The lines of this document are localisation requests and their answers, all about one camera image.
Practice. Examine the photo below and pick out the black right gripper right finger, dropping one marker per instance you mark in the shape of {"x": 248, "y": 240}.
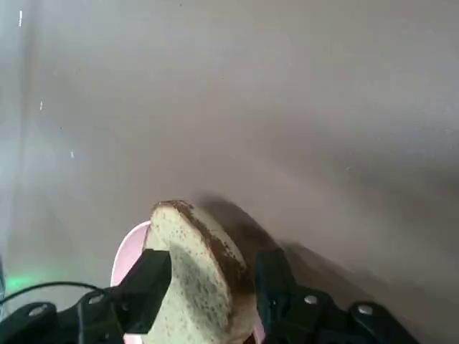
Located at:
{"x": 279, "y": 286}

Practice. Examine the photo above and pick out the pink round plate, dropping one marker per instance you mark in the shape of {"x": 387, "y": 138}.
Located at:
{"x": 129, "y": 251}

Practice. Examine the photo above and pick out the brown bread slice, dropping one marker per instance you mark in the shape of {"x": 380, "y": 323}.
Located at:
{"x": 201, "y": 258}

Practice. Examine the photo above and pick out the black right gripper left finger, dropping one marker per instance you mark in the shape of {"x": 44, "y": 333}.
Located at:
{"x": 143, "y": 286}

